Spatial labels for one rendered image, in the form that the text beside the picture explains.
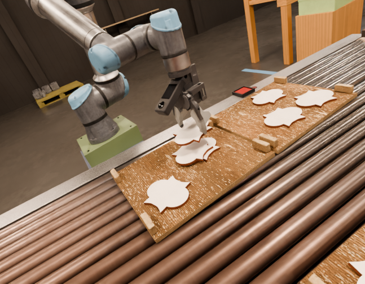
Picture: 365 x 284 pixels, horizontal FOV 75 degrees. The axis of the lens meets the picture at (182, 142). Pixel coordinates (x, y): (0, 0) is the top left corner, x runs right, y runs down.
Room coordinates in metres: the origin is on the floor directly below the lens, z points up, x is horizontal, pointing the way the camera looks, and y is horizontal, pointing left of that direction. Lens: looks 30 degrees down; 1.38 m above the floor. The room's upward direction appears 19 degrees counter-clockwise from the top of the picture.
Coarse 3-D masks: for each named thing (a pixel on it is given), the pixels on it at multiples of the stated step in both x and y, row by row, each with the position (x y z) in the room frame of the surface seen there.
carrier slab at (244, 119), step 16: (288, 96) 0.83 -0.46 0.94; (336, 96) 0.71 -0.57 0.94; (352, 96) 0.68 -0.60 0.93; (224, 112) 0.87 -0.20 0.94; (240, 112) 0.83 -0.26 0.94; (256, 112) 0.79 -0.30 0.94; (304, 112) 0.68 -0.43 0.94; (320, 112) 0.65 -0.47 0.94; (224, 128) 0.75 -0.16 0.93; (240, 128) 0.71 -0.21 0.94; (256, 128) 0.68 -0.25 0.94; (272, 128) 0.65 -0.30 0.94; (288, 128) 0.62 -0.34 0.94; (304, 128) 0.59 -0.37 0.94; (288, 144) 0.55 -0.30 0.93
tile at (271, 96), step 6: (270, 90) 0.91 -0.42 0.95; (276, 90) 0.89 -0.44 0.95; (258, 96) 0.89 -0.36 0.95; (264, 96) 0.88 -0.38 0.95; (270, 96) 0.86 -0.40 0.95; (276, 96) 0.84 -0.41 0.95; (282, 96) 0.83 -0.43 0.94; (258, 102) 0.84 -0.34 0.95; (264, 102) 0.83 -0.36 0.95; (270, 102) 0.82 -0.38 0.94
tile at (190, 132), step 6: (186, 126) 0.72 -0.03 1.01; (192, 126) 0.71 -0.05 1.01; (174, 132) 0.72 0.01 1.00; (180, 132) 0.70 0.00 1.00; (186, 132) 0.69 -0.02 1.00; (192, 132) 0.67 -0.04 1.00; (198, 132) 0.66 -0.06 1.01; (180, 138) 0.67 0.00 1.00; (186, 138) 0.66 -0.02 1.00; (192, 138) 0.64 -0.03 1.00; (198, 138) 0.63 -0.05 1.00; (180, 144) 0.64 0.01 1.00; (186, 144) 0.63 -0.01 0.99
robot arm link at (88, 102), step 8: (80, 88) 1.06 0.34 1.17; (88, 88) 1.02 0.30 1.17; (96, 88) 1.05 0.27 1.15; (72, 96) 1.00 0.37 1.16; (80, 96) 0.99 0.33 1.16; (88, 96) 1.00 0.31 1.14; (96, 96) 1.02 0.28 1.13; (104, 96) 1.03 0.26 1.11; (72, 104) 1.00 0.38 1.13; (80, 104) 0.98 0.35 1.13; (88, 104) 0.99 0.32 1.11; (96, 104) 1.01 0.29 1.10; (104, 104) 1.03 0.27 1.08; (80, 112) 0.99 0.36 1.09; (88, 112) 0.98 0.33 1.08; (96, 112) 0.99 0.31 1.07; (104, 112) 1.03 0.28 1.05; (80, 120) 1.01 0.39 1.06; (88, 120) 0.98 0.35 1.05
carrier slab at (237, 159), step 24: (168, 144) 0.77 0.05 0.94; (240, 144) 0.62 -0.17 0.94; (144, 168) 0.67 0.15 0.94; (168, 168) 0.62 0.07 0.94; (192, 168) 0.58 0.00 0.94; (216, 168) 0.55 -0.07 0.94; (240, 168) 0.51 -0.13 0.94; (144, 192) 0.55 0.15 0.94; (192, 192) 0.48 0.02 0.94; (216, 192) 0.45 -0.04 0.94; (168, 216) 0.43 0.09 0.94; (192, 216) 0.41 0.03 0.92
